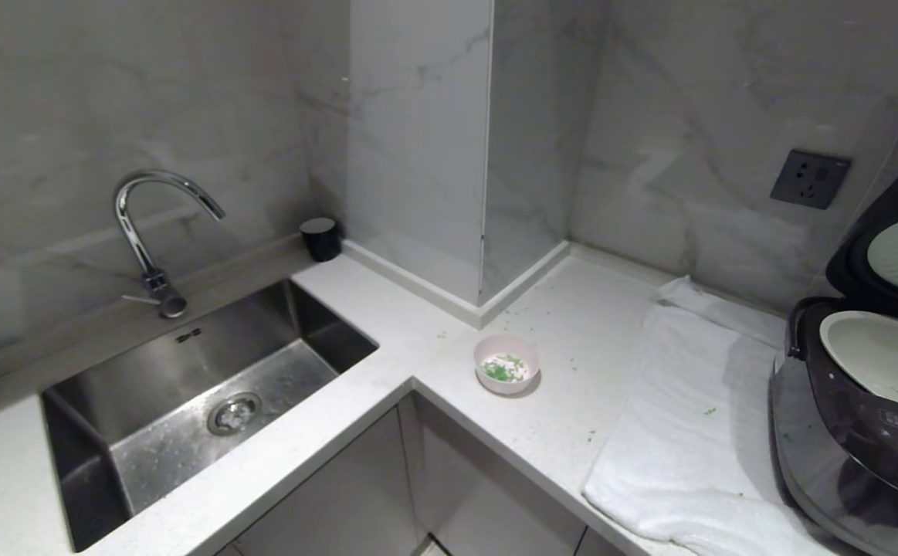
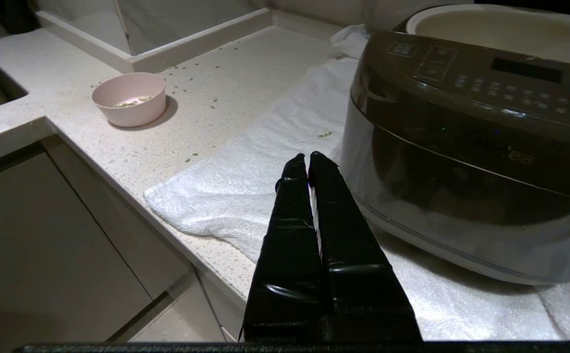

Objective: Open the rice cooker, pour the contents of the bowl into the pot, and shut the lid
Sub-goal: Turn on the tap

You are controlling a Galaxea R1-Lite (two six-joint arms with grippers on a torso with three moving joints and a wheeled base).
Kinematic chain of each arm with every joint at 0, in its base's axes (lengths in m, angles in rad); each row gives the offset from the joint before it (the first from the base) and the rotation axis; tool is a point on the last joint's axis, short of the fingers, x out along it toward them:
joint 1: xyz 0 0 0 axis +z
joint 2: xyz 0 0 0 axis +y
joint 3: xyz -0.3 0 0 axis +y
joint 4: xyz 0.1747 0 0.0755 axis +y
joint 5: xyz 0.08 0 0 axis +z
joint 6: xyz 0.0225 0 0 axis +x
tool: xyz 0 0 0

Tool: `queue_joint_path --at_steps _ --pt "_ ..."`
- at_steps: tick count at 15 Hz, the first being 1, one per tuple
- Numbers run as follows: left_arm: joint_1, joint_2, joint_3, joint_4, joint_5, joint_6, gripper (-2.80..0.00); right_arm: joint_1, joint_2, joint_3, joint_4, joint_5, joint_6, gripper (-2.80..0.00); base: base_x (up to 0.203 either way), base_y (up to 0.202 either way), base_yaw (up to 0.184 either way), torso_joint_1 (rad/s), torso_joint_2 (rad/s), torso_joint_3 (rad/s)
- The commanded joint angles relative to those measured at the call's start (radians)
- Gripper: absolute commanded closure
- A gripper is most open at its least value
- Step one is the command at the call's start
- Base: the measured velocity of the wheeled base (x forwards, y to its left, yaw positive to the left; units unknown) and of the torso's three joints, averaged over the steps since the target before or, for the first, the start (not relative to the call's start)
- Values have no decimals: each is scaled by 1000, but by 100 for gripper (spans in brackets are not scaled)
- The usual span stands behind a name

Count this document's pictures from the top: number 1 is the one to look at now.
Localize black rice cooker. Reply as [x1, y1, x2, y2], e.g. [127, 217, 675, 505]
[769, 296, 898, 556]

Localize green and white food pieces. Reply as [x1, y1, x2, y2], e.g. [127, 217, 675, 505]
[481, 354, 531, 383]

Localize stainless steel sink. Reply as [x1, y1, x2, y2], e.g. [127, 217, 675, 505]
[41, 278, 379, 553]

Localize sink drain strainer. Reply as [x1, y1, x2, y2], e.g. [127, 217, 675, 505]
[208, 392, 263, 436]

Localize white towel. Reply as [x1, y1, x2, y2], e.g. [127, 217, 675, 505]
[582, 276, 843, 556]

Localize chrome curved faucet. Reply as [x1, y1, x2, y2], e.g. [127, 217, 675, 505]
[114, 171, 226, 319]

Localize white cabinet door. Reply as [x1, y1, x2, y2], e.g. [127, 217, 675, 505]
[410, 392, 590, 556]
[215, 406, 421, 556]

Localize small black cylindrical cup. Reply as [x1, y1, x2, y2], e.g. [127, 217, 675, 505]
[300, 217, 342, 263]

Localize dark wall power socket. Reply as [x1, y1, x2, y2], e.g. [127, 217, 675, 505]
[770, 149, 852, 210]

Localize white bowl with chopped greens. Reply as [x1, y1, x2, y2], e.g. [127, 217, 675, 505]
[473, 334, 540, 396]

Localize white inner pot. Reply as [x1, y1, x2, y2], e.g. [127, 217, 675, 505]
[819, 310, 898, 418]

